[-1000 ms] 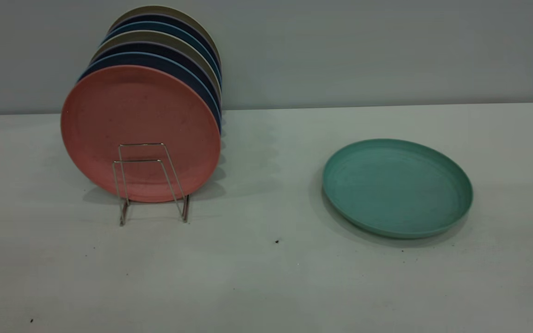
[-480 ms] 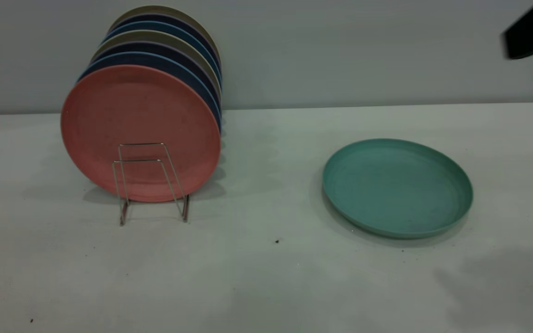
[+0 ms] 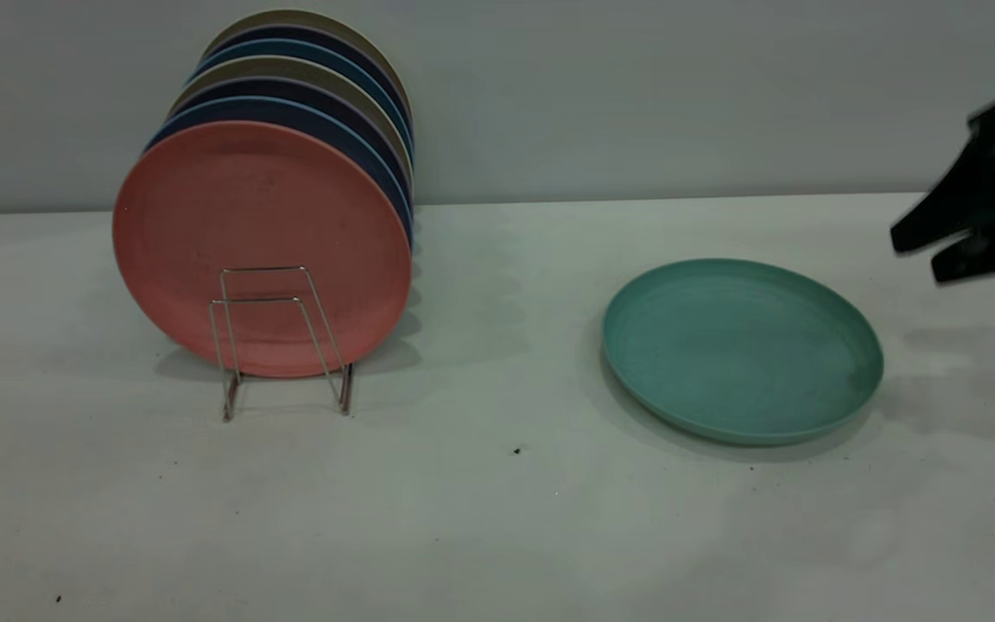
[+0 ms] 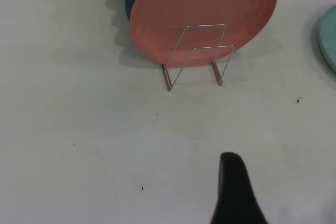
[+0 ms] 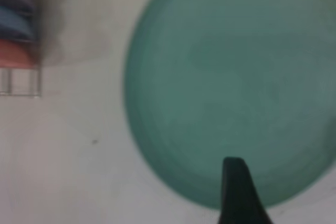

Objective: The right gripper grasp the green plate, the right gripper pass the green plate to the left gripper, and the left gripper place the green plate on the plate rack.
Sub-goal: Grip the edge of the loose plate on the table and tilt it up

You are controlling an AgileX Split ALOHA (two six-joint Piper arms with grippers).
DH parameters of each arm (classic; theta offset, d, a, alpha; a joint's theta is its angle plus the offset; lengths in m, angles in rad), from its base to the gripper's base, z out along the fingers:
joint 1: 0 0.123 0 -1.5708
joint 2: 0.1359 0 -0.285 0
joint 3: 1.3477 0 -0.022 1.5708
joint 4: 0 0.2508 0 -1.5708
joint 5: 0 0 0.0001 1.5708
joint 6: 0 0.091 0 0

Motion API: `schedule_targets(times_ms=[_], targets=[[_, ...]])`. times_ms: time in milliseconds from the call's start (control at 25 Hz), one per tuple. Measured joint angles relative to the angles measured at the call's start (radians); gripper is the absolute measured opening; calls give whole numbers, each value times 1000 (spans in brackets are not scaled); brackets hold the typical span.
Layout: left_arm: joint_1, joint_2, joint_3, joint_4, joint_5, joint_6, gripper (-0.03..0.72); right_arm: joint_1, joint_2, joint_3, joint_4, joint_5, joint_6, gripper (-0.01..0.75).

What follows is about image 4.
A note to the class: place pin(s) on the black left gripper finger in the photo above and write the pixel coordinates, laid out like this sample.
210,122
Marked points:
235,195

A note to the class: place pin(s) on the green round plate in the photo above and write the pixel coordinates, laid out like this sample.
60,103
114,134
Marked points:
329,37

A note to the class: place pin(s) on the pink round plate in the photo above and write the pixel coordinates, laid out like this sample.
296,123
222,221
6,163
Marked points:
199,3

